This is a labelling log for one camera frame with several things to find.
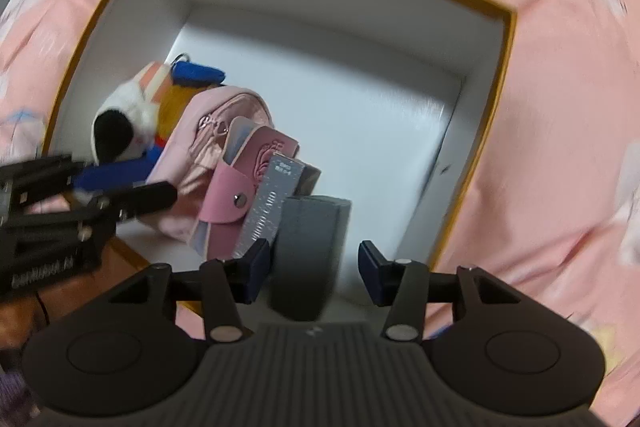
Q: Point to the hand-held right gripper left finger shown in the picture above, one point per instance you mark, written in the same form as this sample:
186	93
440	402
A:
257	268

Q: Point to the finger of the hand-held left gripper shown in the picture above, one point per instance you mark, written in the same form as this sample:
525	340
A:
145	199
55	172

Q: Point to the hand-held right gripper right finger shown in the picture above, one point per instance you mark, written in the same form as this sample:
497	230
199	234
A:
372	273

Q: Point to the grey rectangular box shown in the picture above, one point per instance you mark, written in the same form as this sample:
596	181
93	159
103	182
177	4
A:
310	257

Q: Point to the dark glitter card box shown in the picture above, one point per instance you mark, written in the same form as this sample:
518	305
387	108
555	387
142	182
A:
270	202

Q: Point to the pink zipper pouch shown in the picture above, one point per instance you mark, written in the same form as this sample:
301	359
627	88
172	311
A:
197	152

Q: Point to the pink card holder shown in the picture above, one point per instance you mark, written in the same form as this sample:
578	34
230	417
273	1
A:
227	197

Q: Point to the white black plush toy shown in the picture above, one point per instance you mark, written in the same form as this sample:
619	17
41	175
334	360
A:
130	107

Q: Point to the orange cardboard box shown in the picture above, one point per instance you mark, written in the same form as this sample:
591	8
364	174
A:
325	82

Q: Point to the pink printed blanket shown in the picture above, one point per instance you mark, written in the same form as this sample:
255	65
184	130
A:
550	157

